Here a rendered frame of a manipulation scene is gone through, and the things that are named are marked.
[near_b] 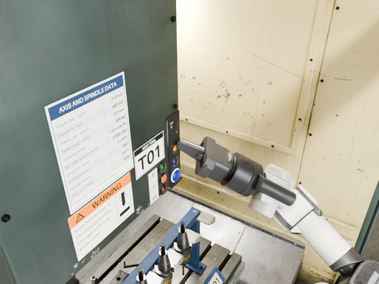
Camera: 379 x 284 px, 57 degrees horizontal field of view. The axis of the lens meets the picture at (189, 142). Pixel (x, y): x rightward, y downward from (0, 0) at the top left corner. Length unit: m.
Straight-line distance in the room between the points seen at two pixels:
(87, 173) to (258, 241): 1.34
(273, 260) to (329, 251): 0.72
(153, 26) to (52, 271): 0.46
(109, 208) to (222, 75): 0.96
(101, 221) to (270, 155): 1.03
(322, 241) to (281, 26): 0.75
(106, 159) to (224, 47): 0.95
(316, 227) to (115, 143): 0.69
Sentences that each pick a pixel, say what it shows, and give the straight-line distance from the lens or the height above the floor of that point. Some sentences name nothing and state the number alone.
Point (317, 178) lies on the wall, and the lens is 1.57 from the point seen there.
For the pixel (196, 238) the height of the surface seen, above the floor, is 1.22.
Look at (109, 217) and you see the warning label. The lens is 0.71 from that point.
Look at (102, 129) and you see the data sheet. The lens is 0.61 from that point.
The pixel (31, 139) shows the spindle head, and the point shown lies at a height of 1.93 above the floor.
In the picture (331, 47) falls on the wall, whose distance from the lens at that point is 1.34.
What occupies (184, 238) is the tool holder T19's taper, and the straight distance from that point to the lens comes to 1.23.
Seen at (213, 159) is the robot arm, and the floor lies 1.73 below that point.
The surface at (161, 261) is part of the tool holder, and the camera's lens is 1.18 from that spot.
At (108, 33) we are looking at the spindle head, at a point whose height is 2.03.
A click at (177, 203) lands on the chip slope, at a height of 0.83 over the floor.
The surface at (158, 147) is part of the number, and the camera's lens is 0.76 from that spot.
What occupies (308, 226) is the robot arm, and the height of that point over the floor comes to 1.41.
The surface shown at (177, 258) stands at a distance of 1.25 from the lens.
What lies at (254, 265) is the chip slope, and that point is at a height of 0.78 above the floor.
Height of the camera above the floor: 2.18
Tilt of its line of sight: 32 degrees down
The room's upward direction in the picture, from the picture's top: straight up
